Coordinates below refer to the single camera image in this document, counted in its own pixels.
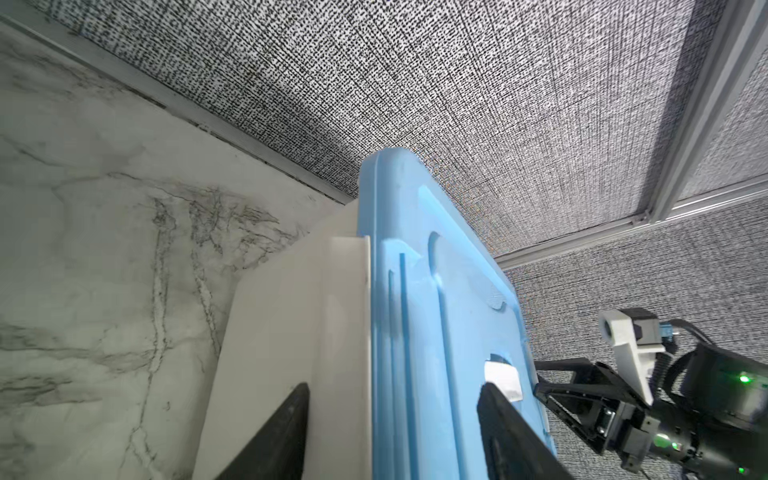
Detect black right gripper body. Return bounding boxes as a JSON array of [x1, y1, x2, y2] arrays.
[[590, 343, 767, 479]]

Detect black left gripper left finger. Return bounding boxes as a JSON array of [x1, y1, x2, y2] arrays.
[[217, 382, 310, 480]]

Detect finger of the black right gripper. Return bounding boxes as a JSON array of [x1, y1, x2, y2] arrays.
[[534, 358, 594, 375], [534, 383, 606, 453]]

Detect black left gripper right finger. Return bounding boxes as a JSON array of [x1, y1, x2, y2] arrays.
[[477, 382, 573, 480]]

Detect white plastic storage bin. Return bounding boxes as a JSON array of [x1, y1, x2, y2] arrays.
[[193, 203, 372, 479]]

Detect blue plastic bin lid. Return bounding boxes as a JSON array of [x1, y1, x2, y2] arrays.
[[358, 148, 554, 479]]

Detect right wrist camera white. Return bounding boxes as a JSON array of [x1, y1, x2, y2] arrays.
[[598, 307, 674, 406]]

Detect aluminium enclosure frame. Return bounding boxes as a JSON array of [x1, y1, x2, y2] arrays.
[[1, 1, 767, 269]]

